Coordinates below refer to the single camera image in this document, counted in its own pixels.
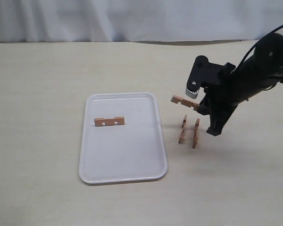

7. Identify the white backdrop curtain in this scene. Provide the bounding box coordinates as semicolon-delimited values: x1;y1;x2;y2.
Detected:
0;0;283;42

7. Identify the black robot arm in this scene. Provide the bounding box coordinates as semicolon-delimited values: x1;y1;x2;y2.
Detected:
186;33;283;136

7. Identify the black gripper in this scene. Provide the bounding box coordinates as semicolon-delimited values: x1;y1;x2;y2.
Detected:
185;55;236;136

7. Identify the white plastic tray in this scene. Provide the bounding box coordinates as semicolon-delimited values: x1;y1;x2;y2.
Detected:
78;92;168;185

